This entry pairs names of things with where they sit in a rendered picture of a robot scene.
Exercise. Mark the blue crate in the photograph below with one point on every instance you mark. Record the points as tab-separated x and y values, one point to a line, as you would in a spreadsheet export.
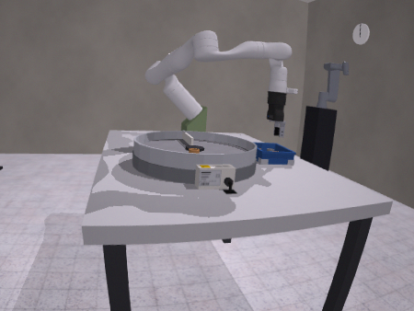
285	156

